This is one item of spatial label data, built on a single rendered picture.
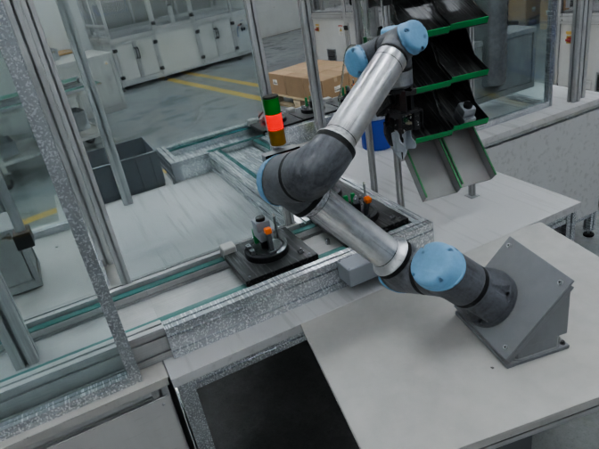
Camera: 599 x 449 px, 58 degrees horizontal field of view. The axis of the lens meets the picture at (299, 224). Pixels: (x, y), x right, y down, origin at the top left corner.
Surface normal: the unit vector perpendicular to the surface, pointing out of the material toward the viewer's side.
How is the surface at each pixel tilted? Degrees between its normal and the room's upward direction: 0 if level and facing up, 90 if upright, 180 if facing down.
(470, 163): 45
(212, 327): 90
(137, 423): 90
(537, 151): 90
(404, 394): 0
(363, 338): 0
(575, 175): 90
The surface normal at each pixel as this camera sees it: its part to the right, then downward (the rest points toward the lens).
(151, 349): 0.44, 0.35
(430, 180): 0.09, -0.34
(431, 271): -0.71, -0.44
